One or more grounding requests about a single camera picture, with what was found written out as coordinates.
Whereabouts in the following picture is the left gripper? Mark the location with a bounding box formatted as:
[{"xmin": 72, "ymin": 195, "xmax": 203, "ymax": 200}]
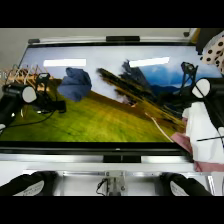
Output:
[{"xmin": 39, "ymin": 99, "xmax": 67, "ymax": 115}]

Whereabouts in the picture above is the blue shirt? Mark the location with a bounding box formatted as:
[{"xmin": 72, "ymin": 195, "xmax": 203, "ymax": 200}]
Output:
[{"xmin": 57, "ymin": 67, "xmax": 93, "ymax": 103}]

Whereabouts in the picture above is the pink garment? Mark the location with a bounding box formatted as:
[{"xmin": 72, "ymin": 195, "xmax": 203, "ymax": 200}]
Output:
[{"xmin": 170, "ymin": 131, "xmax": 224, "ymax": 173}]

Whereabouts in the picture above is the white garment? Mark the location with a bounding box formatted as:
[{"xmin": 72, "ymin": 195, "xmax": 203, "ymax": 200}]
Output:
[{"xmin": 182, "ymin": 101, "xmax": 224, "ymax": 165}]

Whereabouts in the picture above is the cream black-dotted garment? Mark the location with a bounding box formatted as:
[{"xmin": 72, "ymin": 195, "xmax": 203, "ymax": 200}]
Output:
[{"xmin": 199, "ymin": 31, "xmax": 224, "ymax": 76}]

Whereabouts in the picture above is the silver frame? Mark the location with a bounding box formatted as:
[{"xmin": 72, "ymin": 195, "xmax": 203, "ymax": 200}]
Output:
[{"xmin": 0, "ymin": 31, "xmax": 224, "ymax": 197}]

